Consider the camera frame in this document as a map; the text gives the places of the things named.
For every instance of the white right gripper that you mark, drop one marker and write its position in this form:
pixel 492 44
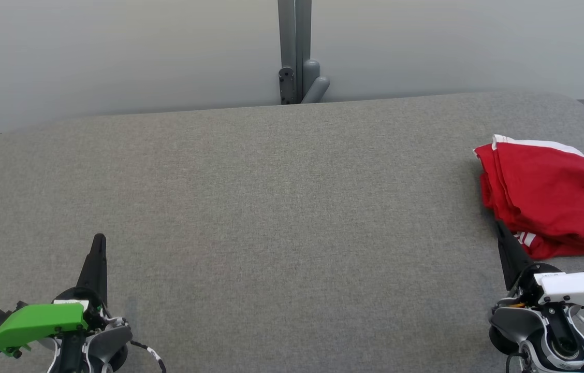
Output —
pixel 577 290

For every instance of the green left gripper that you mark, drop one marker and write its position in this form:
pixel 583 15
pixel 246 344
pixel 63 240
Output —
pixel 38 321

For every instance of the plain red garment white trim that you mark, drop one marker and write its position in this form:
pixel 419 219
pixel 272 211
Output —
pixel 530 181

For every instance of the grey fabric sofa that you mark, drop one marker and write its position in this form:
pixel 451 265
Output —
pixel 271 207

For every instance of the dark grey hinge plate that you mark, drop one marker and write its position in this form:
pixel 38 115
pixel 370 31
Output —
pixel 287 85

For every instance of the grey cylindrical post fitting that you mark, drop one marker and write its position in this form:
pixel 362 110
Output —
pixel 315 85

